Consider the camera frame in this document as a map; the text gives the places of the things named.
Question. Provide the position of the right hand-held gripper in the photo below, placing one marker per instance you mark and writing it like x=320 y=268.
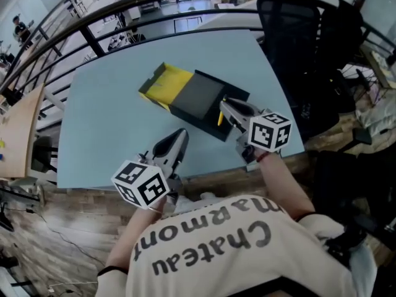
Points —
x=269 y=131

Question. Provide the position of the black box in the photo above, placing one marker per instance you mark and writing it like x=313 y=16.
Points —
x=198 y=97

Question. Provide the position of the person's white shoe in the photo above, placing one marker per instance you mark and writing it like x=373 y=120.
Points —
x=188 y=201

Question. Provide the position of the person's right forearm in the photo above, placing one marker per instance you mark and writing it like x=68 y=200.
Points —
x=284 y=184

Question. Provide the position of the white plastic bag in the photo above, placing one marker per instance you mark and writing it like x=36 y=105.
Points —
x=377 y=116

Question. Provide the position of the red wrist band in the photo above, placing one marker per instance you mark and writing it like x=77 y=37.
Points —
x=262 y=157

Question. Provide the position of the black padded seat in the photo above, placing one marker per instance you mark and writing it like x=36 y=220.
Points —
x=355 y=181

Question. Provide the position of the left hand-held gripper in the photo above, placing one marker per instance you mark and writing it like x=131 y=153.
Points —
x=139 y=181

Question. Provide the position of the black flat panel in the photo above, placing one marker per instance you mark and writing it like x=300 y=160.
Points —
x=17 y=193

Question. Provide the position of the small black chair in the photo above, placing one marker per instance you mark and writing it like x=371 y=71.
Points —
x=41 y=153

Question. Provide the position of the person's left forearm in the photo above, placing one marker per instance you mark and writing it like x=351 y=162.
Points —
x=130 y=240

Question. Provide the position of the person's white printed shirt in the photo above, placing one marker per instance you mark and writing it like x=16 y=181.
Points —
x=222 y=258

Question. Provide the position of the black mesh office chair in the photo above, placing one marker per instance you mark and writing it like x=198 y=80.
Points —
x=340 y=32
x=287 y=26

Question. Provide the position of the wooden side table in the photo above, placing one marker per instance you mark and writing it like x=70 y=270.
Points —
x=18 y=141

